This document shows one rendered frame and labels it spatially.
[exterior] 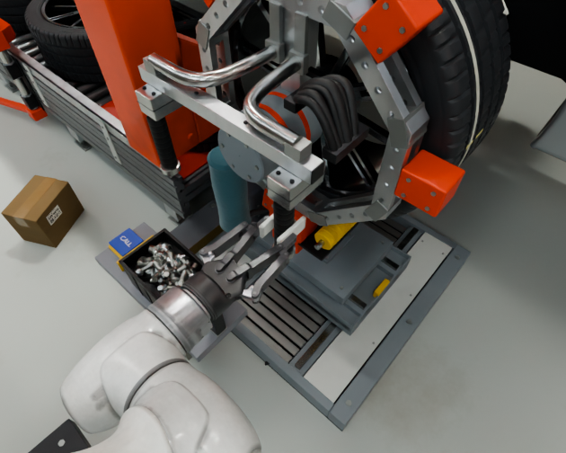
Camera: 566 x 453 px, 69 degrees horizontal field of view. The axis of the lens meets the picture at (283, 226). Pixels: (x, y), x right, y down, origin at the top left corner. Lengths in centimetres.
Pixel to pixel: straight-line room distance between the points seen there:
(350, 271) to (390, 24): 91
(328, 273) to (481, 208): 91
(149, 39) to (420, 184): 73
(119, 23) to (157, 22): 10
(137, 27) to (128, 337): 74
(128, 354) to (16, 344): 122
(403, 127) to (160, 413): 54
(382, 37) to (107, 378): 60
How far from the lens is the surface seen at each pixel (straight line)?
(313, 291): 144
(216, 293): 63
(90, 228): 195
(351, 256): 143
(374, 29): 69
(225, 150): 85
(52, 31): 223
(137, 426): 50
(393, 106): 72
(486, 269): 184
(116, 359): 59
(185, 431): 49
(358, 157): 98
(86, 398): 60
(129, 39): 110
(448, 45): 76
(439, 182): 77
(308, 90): 65
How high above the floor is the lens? 141
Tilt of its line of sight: 52 degrees down
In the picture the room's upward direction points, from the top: straight up
